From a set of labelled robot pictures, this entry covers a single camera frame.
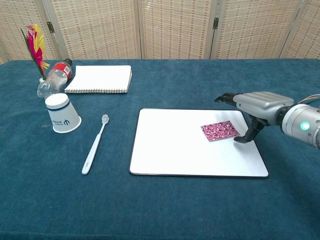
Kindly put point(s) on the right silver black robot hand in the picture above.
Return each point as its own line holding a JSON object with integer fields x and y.
{"x": 262, "y": 103}

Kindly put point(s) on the pink white patterned card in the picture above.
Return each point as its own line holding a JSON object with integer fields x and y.
{"x": 220, "y": 130}

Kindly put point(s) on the white rectangular board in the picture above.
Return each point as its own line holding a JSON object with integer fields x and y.
{"x": 180, "y": 150}

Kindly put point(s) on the black screen hinge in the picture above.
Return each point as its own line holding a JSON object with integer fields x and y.
{"x": 50, "y": 26}
{"x": 216, "y": 22}

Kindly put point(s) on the woven bamboo folding screen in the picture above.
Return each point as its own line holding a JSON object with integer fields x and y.
{"x": 175, "y": 27}

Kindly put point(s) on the dark teal tablecloth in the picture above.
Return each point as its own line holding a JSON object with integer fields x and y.
{"x": 160, "y": 200}

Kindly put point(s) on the white spiral notebook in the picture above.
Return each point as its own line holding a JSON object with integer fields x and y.
{"x": 100, "y": 78}

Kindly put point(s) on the white toothbrush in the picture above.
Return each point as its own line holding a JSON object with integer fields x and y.
{"x": 93, "y": 150}

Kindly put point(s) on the white paper cup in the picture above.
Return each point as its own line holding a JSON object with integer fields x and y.
{"x": 61, "y": 115}

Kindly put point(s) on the clear plastic bottle red label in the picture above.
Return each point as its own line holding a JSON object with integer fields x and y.
{"x": 56, "y": 77}

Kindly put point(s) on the small metal paper clip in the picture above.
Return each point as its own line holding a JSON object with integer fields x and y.
{"x": 46, "y": 125}

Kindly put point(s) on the pink yellow feather shuttlecock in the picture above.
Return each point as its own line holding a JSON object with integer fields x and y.
{"x": 35, "y": 47}

